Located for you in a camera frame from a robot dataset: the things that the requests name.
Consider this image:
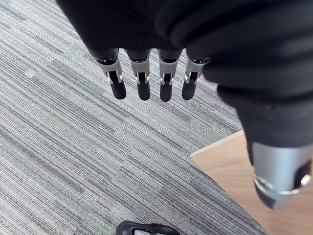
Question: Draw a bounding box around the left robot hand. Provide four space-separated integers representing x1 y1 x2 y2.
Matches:
55 0 313 211

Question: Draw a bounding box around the light wooden cabinet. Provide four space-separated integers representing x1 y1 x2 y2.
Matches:
190 130 313 235

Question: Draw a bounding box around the dark robot foot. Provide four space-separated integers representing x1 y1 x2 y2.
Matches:
115 220 181 235

